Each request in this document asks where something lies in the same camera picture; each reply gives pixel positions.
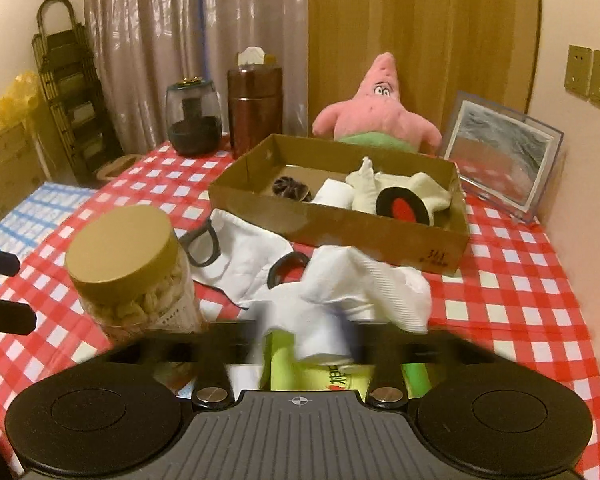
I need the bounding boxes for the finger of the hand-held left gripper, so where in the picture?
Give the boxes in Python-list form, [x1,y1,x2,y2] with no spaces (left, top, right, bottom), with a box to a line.
[0,297,37,334]
[0,245,22,276]

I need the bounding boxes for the clear picture frame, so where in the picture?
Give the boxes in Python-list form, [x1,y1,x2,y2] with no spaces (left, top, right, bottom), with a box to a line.
[437,90,566,225]

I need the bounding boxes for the dark bamboo rack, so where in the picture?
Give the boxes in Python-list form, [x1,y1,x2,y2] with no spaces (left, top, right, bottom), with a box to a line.
[31,0,124,187]

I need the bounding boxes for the brown cardboard box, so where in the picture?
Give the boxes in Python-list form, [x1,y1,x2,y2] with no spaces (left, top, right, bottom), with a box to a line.
[207,133,470,277]

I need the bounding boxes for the large cardboard carton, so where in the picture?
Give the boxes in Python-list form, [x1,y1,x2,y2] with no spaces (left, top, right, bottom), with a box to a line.
[0,122,49,227]

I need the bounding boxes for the white cloth bag black handles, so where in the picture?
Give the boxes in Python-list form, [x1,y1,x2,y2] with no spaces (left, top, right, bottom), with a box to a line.
[179,208,312,312]

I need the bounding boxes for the blue pole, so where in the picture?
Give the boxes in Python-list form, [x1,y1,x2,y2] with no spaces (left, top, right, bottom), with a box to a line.
[194,0,212,82]

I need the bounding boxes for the white ribbed sock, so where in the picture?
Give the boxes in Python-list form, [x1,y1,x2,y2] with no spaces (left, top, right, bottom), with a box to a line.
[249,244,434,367]

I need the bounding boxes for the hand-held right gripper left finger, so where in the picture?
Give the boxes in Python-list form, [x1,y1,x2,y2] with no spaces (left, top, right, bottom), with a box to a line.
[100,304,281,412]

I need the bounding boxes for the bed blue checked sheet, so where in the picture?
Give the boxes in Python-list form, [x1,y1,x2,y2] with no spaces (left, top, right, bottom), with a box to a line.
[0,181,102,302]

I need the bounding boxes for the glass jar with dark liquid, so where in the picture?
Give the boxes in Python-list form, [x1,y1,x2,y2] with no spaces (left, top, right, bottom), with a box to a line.
[164,77,224,157]

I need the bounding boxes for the beige basket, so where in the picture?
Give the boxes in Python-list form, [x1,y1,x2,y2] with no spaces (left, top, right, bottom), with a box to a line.
[96,153,144,181]

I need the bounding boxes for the plastic jar gold lid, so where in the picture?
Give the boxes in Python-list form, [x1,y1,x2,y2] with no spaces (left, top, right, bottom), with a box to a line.
[63,204,204,342]

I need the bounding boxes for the pink starfish plush toy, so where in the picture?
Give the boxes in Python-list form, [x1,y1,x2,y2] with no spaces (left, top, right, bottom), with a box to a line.
[312,52,442,154]

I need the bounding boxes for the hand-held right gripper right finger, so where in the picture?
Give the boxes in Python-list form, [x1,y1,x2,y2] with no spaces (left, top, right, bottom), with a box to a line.
[339,309,492,411]

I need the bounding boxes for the wooden wardrobe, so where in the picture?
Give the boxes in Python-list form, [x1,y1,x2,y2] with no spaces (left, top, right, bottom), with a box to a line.
[307,0,544,162]

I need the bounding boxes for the beige patterned curtain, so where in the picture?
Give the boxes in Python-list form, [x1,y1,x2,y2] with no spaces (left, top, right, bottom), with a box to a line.
[82,0,312,147]

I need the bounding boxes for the red white checked tablecloth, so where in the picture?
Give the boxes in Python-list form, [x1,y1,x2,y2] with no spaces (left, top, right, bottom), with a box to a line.
[0,139,600,480]

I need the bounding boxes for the yellow plastic bag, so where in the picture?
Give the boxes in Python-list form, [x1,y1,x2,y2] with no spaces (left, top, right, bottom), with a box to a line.
[0,70,44,134]

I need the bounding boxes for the green packet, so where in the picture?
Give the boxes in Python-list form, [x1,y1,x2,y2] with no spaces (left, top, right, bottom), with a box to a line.
[261,331,432,395]

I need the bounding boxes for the black and red round cloth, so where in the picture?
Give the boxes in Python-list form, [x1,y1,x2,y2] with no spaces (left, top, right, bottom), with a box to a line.
[376,186,432,224]

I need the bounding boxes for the brown cylindrical canister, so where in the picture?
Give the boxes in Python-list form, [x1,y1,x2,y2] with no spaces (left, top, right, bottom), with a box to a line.
[226,64,285,161]

